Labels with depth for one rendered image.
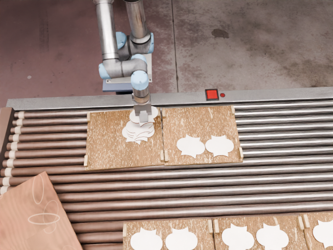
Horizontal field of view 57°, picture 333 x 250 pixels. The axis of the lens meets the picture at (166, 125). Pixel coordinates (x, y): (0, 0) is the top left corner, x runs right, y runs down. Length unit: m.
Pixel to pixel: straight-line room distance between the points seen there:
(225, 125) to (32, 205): 1.05
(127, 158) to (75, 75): 1.77
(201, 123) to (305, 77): 1.87
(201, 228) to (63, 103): 1.05
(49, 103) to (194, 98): 0.85
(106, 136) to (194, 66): 1.73
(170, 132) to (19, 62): 2.26
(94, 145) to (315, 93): 1.33
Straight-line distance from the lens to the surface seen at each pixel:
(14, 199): 1.57
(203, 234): 1.49
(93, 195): 1.59
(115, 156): 1.62
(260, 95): 1.91
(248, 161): 1.66
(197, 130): 1.68
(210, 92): 1.84
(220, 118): 1.74
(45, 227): 1.48
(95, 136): 1.70
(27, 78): 3.38
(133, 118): 1.58
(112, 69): 1.42
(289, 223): 1.60
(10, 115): 1.92
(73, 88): 3.15
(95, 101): 1.85
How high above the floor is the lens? 2.39
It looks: 60 degrees down
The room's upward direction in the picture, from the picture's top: straight up
